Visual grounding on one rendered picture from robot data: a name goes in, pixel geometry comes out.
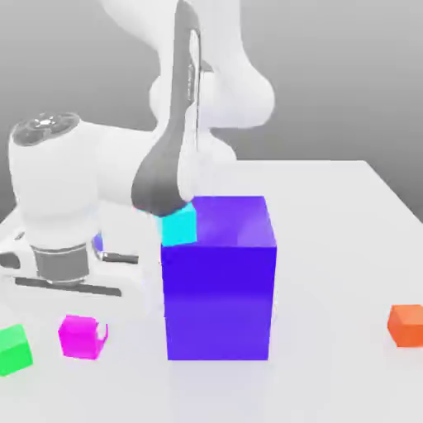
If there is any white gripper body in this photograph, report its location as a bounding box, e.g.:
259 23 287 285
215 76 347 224
0 260 148 315

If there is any small magenta cube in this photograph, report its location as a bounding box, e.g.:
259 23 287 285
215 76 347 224
58 314 109 361

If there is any small green cube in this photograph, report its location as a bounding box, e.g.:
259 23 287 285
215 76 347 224
0 323 35 378

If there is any small cyan cube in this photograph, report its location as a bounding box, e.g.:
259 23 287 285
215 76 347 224
154 202 198 248

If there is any small orange cube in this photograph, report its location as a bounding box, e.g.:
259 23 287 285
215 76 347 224
387 304 423 349

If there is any large purple box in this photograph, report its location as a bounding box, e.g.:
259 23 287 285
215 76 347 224
160 195 278 362

